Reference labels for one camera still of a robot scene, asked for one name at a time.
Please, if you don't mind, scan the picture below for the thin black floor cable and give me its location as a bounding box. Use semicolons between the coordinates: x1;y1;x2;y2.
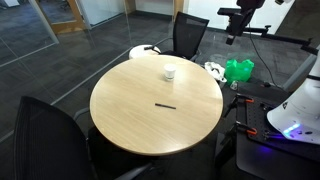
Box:
248;33;279;88

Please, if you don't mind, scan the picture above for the grey slanted metal bar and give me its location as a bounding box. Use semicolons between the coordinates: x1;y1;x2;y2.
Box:
282;53;318;92

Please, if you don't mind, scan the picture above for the white crumpled plastic bag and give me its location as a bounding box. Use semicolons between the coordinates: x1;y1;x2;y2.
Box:
203;61;228;83

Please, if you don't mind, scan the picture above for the black clamp with orange handle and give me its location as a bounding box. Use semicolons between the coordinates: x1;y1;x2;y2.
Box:
223;93;255;118
229;120;259;137

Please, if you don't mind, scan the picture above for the green plastic bag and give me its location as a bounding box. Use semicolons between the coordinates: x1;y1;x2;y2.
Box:
224;58;255;84

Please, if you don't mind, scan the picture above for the black robot stand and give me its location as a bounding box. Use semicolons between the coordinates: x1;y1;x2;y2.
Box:
214;81;320;180

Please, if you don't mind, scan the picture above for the black marker pen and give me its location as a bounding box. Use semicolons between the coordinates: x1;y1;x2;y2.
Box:
154;103;177;110

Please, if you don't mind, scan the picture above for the white paper cup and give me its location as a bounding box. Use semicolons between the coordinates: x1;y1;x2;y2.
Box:
163;63;178;82

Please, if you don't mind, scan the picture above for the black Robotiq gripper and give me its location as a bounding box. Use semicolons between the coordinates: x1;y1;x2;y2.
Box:
226;13;249;46

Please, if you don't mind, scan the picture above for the white round stool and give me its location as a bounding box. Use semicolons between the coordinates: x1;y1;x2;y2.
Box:
128;44;162;60

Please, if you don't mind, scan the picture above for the wooden door frame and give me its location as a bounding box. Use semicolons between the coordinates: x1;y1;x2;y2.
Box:
49;0;88;34

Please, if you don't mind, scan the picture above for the wrist camera on white mount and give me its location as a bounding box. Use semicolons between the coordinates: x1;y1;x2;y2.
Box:
217;7;248;17

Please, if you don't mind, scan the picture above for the small clear plastic object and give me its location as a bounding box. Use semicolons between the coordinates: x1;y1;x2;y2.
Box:
229;79;239;91

